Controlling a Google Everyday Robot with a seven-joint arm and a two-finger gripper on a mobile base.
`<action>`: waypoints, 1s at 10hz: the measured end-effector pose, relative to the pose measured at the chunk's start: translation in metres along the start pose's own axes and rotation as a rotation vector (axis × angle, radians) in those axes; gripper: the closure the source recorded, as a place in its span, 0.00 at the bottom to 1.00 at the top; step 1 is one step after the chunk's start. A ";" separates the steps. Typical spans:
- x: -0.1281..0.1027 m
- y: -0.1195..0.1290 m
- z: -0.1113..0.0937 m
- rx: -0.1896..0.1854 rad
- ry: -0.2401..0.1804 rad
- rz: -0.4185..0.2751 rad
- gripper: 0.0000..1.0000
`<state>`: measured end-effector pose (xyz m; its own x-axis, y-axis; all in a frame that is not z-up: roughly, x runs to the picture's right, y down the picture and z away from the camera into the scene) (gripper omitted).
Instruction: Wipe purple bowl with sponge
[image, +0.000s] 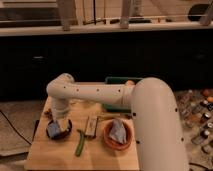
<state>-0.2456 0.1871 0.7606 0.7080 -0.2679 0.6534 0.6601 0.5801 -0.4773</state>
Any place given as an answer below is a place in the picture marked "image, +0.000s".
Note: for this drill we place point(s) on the blue sponge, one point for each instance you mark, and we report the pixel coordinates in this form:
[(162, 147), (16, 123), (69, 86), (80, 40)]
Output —
[(54, 128)]

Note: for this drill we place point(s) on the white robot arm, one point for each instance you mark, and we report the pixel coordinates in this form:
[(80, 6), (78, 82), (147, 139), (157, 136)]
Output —
[(156, 119)]

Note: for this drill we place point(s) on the grey cloth in bowl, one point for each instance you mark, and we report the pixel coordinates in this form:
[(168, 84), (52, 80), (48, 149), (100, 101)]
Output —
[(118, 132)]

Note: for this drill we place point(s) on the terracotta orange bowl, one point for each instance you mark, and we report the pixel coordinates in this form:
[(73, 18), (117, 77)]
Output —
[(114, 144)]

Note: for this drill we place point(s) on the green tray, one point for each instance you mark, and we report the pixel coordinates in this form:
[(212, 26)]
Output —
[(119, 80)]

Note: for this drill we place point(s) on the orange ball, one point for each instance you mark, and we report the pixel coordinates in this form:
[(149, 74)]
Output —
[(129, 83)]

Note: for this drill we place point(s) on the small wooden box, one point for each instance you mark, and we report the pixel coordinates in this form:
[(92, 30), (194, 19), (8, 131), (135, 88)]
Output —
[(91, 126)]

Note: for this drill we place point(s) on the wooden table board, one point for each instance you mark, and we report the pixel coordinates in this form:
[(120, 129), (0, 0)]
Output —
[(59, 155)]

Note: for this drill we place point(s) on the green bean pod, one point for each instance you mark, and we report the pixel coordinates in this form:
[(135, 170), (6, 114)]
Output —
[(80, 145)]

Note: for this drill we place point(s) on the brown toy nuts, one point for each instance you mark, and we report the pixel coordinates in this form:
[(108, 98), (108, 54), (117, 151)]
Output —
[(48, 113)]

